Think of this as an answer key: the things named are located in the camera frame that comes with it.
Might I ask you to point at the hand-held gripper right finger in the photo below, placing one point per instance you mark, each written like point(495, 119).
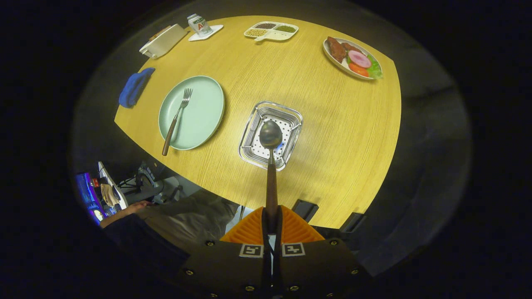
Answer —
point(278, 270)

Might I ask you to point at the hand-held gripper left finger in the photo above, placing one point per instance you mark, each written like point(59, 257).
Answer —
point(265, 270)

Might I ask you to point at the person's beige trousers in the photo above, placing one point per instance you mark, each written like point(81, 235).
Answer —
point(187, 220)

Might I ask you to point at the person's dark top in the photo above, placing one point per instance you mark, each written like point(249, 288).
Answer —
point(137, 245)

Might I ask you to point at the dark metal stand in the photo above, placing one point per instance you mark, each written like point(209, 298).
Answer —
point(145, 187)

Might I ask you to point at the pale green plate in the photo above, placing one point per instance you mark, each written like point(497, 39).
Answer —
point(199, 116)

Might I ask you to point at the tan cloth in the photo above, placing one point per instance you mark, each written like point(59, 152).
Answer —
point(109, 194)

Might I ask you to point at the glowing computer screen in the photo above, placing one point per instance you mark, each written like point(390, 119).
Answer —
point(87, 195)

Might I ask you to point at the white plate of food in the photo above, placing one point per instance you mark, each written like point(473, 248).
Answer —
point(338, 64)

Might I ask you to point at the orange tomato slice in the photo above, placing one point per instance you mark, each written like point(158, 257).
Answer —
point(358, 69)

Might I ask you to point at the green lettuce leaf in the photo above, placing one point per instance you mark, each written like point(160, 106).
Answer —
point(375, 68)

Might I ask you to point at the blue folded cloth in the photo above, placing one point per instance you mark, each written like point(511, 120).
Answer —
point(134, 88)

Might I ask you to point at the pink round slice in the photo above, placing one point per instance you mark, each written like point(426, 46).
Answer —
point(359, 59)

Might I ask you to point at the large brown meat piece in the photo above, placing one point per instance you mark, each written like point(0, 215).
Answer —
point(336, 50)

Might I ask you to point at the white divided dish with beans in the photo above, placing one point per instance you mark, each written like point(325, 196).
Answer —
point(274, 35)

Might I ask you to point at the small brown meat piece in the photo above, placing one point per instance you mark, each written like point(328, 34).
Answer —
point(352, 47)

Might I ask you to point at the white square coaster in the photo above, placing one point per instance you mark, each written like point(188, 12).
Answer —
point(214, 31)

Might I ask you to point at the white toaster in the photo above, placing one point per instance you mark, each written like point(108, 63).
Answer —
point(166, 39)

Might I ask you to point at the small white plastic bottle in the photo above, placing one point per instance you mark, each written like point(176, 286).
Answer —
point(199, 25)

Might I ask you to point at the brown toast slice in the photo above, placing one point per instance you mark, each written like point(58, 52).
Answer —
point(160, 32)

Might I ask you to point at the black table bracket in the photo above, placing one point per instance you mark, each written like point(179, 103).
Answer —
point(305, 209)
point(352, 222)

